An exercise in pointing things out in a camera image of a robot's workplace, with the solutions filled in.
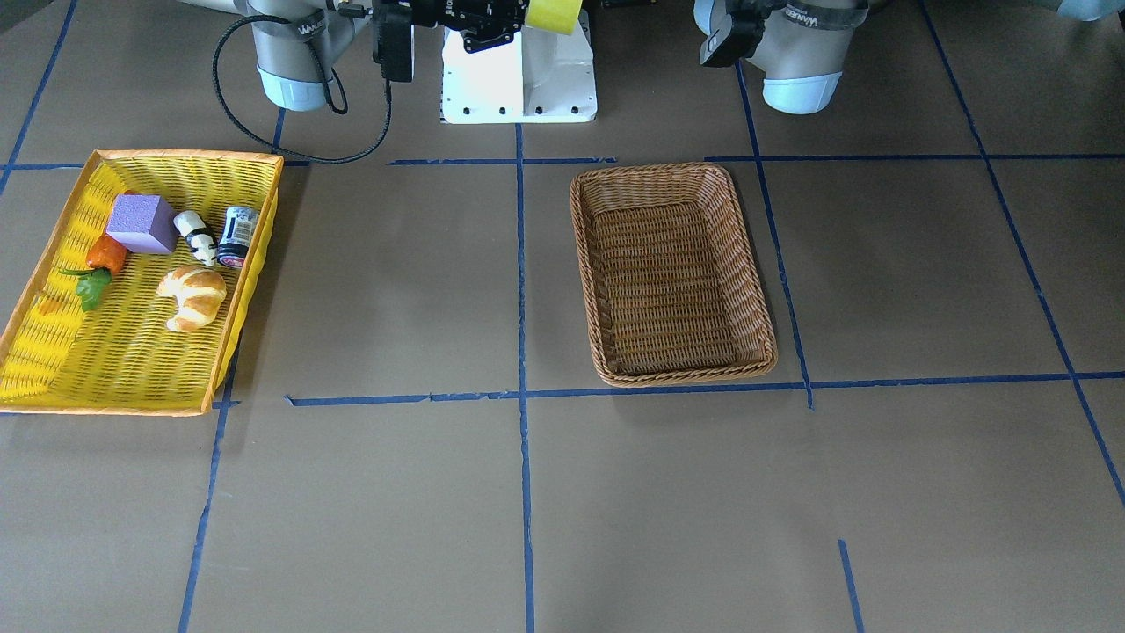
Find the purple foam block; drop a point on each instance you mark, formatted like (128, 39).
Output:
(143, 224)

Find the brown wicker basket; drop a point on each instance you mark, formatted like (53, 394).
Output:
(670, 284)

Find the small dark can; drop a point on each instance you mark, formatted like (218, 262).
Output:
(236, 236)

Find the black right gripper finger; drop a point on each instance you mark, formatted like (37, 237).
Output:
(477, 40)

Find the yellow tape roll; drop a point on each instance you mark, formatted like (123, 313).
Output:
(554, 16)

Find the toy croissant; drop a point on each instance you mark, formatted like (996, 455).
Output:
(198, 292)

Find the toy carrot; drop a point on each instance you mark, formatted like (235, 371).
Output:
(105, 260)

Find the yellow plastic basket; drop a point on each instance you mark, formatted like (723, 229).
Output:
(120, 358)

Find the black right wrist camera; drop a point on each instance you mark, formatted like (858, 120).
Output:
(393, 42)

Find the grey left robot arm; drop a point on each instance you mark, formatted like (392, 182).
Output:
(801, 46)

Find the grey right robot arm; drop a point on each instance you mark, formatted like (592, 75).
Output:
(298, 42)

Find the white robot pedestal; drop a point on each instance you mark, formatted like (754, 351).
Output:
(542, 78)

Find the toy panda figure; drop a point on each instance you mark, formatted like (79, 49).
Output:
(197, 237)

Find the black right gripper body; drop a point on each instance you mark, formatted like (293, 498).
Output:
(443, 15)

